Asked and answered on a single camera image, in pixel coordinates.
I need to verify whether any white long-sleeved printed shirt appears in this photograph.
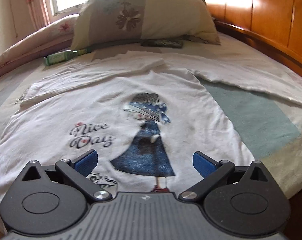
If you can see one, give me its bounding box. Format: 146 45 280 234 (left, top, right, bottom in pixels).
0 51 302 230

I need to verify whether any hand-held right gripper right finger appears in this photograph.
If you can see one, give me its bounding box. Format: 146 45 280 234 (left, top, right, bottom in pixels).
178 151 276 202

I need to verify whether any folded pink floral quilt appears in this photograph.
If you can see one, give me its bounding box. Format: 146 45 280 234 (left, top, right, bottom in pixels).
0 14 80 81

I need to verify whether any green glass bottle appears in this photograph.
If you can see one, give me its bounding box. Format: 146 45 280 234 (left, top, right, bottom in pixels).
43 49 93 66

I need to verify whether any pink striped curtain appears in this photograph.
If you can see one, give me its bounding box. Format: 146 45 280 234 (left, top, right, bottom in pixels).
21 0 50 31

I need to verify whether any floral patchwork pillow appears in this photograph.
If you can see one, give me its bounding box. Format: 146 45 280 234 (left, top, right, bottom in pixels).
70 0 221 52

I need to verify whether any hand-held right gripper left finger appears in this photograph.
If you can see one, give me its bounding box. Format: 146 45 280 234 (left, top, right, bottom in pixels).
21 149 114 202

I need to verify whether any hanging pull cord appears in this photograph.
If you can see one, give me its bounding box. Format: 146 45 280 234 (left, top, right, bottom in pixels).
12 5 19 37

